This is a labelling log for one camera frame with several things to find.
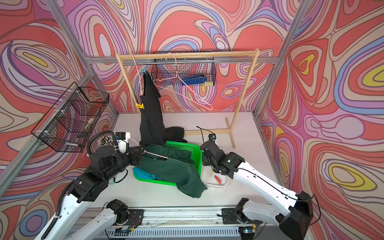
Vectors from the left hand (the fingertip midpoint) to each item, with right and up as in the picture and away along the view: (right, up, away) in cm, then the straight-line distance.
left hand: (146, 147), depth 67 cm
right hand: (+30, -7, +10) cm, 32 cm away
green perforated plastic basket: (+23, -7, +23) cm, 33 cm away
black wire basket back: (+22, +47, +32) cm, 61 cm away
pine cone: (-28, +2, +15) cm, 32 cm away
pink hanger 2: (+12, +33, +47) cm, 59 cm away
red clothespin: (+36, -21, +18) cm, 45 cm away
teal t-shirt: (-5, -16, +10) cm, 20 cm away
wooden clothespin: (+32, -18, +21) cm, 42 cm away
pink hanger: (+2, -3, +1) cm, 4 cm away
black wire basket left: (-42, +14, +10) cm, 45 cm away
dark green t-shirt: (+13, -7, -2) cm, 15 cm away
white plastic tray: (+31, -21, +20) cm, 42 cm away
